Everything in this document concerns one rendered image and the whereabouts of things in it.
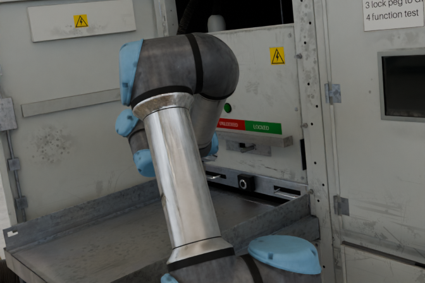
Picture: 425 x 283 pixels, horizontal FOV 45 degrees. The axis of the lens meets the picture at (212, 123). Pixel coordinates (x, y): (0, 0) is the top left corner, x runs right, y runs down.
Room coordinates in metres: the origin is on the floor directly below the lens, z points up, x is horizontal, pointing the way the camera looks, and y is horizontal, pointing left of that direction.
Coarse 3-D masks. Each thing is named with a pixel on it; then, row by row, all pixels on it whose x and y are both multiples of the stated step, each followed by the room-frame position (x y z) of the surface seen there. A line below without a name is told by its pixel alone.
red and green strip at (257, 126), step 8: (224, 120) 1.71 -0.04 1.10; (232, 120) 1.68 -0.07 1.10; (240, 120) 1.65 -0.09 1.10; (232, 128) 1.68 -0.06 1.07; (240, 128) 1.65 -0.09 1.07; (248, 128) 1.62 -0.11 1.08; (256, 128) 1.59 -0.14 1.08; (264, 128) 1.56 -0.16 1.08; (272, 128) 1.54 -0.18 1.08; (280, 128) 1.51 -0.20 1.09
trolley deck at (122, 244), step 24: (120, 216) 1.58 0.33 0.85; (144, 216) 1.55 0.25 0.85; (216, 216) 1.48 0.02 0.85; (240, 216) 1.45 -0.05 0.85; (72, 240) 1.42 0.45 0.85; (96, 240) 1.40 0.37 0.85; (120, 240) 1.38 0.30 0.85; (144, 240) 1.36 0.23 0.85; (168, 240) 1.34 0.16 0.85; (312, 240) 1.34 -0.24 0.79; (24, 264) 1.29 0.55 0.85; (48, 264) 1.27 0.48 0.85; (72, 264) 1.26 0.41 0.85; (96, 264) 1.24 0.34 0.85; (120, 264) 1.22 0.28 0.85; (144, 264) 1.20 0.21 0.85
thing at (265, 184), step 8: (208, 168) 1.79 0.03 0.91; (216, 168) 1.75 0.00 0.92; (224, 168) 1.72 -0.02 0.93; (224, 176) 1.72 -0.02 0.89; (232, 176) 1.69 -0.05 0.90; (256, 176) 1.59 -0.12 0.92; (264, 176) 1.57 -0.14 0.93; (232, 184) 1.69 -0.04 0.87; (256, 184) 1.60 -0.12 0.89; (264, 184) 1.57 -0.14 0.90; (272, 184) 1.54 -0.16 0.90; (280, 184) 1.51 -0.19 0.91; (288, 184) 1.49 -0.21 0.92; (296, 184) 1.46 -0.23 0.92; (304, 184) 1.44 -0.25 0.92; (264, 192) 1.57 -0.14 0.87; (272, 192) 1.54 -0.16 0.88; (280, 192) 1.52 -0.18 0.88; (288, 192) 1.49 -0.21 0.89; (296, 192) 1.47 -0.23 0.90
